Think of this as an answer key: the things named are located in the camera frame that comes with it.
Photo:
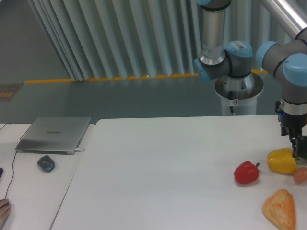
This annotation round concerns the silver closed laptop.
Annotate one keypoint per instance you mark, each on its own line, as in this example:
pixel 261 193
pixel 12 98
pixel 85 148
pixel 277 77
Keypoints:
pixel 56 135

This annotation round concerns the triangular orange bread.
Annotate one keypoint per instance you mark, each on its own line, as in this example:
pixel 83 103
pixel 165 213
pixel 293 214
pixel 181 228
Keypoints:
pixel 279 209

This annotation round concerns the yellow bell pepper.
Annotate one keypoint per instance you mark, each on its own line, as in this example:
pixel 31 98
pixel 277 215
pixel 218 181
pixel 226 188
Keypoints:
pixel 281 161

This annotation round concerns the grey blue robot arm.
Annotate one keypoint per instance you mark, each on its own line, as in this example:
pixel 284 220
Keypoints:
pixel 286 63

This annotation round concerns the black device at edge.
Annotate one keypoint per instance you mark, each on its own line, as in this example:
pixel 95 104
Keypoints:
pixel 1 172

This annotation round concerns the pink peach fruit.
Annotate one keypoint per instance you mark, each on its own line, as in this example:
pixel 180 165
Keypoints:
pixel 300 175

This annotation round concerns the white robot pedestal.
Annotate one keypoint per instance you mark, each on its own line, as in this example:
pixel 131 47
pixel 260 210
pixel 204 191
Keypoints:
pixel 239 95

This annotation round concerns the red bell pepper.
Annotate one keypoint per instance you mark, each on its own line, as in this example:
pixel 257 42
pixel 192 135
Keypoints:
pixel 246 172

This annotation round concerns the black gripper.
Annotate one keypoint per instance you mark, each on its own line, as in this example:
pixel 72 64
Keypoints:
pixel 292 118

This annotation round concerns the person's hand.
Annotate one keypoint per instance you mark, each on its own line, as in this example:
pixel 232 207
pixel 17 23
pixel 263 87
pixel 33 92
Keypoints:
pixel 5 209

